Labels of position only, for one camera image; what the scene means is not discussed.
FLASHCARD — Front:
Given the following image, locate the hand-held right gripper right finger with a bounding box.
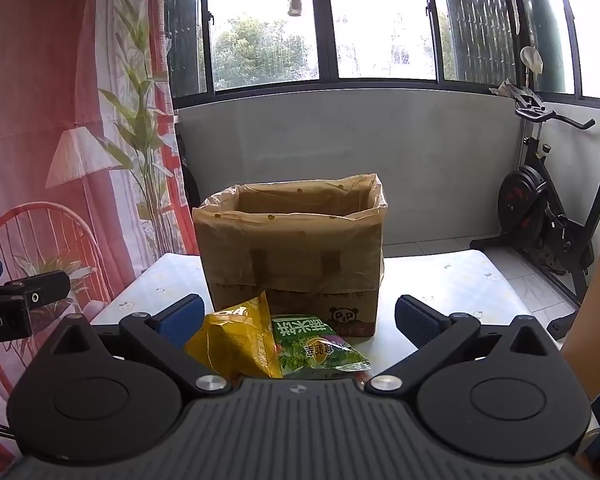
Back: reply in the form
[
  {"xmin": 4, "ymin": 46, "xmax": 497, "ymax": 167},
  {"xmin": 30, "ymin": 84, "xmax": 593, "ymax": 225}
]
[{"xmin": 369, "ymin": 295, "xmax": 568, "ymax": 393}]

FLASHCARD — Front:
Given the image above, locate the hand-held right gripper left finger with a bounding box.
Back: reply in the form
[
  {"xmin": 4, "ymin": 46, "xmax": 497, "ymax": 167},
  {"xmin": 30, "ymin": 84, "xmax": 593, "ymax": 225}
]
[{"xmin": 30, "ymin": 294, "xmax": 233, "ymax": 393}]

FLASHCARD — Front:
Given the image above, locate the yellow snack packet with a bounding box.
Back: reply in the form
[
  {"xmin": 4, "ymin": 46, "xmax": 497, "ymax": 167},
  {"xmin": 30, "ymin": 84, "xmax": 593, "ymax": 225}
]
[{"xmin": 184, "ymin": 290, "xmax": 284, "ymax": 380}]

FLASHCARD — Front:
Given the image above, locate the green snack packet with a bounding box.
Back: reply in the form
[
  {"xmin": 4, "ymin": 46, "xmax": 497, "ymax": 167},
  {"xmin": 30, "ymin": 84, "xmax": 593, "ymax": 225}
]
[{"xmin": 270, "ymin": 313, "xmax": 372, "ymax": 381}]

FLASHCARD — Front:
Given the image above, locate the brown cardboard box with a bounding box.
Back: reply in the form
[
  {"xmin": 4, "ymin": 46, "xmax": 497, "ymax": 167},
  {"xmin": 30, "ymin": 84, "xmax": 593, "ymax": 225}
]
[{"xmin": 192, "ymin": 174, "xmax": 388, "ymax": 343}]

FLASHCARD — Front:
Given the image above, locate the black exercise bike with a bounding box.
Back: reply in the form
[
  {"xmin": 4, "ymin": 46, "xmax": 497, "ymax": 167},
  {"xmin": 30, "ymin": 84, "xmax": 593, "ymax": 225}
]
[{"xmin": 490, "ymin": 87, "xmax": 600, "ymax": 346}]

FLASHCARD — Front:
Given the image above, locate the printed curtain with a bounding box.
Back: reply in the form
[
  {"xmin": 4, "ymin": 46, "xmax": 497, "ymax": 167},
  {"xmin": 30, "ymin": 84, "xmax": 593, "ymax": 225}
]
[{"xmin": 0, "ymin": 0, "xmax": 193, "ymax": 461}]

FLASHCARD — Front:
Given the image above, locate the brown wooden panel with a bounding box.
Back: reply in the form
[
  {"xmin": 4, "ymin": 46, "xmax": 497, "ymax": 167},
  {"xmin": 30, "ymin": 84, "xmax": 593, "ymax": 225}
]
[{"xmin": 561, "ymin": 240, "xmax": 600, "ymax": 461}]

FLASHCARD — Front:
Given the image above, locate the white cloth bundle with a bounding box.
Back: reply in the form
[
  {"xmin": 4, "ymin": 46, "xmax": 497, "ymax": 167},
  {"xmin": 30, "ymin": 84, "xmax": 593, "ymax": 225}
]
[{"xmin": 520, "ymin": 46, "xmax": 544, "ymax": 74}]

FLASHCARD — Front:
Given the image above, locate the black framed window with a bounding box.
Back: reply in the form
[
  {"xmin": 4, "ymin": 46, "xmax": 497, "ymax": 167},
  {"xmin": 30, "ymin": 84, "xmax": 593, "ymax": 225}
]
[{"xmin": 164, "ymin": 0, "xmax": 600, "ymax": 111}]

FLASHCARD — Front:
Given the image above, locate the crumpled cloth on handlebar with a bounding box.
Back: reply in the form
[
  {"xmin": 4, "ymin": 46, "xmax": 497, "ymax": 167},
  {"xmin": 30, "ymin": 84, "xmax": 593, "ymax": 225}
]
[{"xmin": 490, "ymin": 80, "xmax": 527, "ymax": 99}]

